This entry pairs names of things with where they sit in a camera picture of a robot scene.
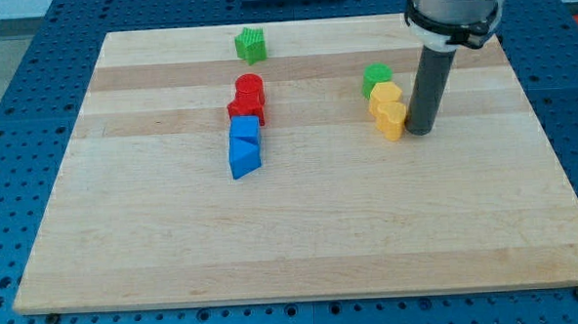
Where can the yellow hexagon block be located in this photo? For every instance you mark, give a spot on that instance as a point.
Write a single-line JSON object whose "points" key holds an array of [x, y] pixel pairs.
{"points": [[383, 92]]}

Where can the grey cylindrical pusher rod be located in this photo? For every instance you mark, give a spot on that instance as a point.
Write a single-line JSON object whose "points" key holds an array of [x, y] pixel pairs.
{"points": [[429, 85]]}

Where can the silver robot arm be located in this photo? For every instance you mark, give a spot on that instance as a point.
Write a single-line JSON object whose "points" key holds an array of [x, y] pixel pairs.
{"points": [[445, 25]]}

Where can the red cylinder block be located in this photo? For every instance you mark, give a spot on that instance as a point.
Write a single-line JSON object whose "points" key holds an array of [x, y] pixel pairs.
{"points": [[250, 84]]}

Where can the yellow heart block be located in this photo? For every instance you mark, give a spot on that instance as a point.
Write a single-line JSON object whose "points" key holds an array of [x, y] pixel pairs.
{"points": [[390, 117]]}

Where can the green star block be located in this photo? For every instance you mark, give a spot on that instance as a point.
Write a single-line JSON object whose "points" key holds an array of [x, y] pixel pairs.
{"points": [[251, 45]]}

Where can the blue triangular block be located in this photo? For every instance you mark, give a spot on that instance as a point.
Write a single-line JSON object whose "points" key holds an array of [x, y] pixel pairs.
{"points": [[243, 158]]}

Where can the blue cube block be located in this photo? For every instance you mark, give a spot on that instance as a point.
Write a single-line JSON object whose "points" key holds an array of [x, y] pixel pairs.
{"points": [[246, 128]]}

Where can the wooden board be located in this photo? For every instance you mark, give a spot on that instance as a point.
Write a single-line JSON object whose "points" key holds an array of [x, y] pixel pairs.
{"points": [[145, 213]]}

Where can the green cylinder block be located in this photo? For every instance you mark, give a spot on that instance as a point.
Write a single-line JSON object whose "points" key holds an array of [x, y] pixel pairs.
{"points": [[373, 74]]}

